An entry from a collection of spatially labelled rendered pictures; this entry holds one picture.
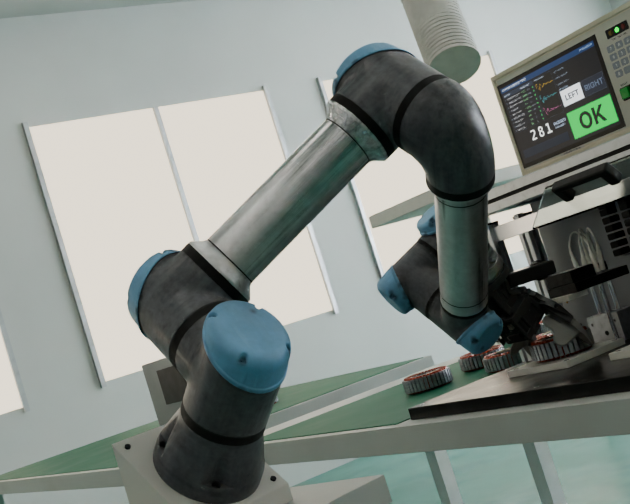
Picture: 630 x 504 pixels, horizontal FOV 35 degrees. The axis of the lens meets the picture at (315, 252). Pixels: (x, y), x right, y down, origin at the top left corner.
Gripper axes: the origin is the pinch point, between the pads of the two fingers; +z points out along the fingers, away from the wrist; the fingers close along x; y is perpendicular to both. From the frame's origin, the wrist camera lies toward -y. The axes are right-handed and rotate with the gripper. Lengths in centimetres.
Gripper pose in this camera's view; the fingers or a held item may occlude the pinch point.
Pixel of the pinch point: (564, 348)
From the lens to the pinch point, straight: 185.1
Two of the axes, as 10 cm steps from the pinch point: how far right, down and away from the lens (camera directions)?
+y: -5.5, 6.7, -5.1
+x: 5.1, -2.2, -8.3
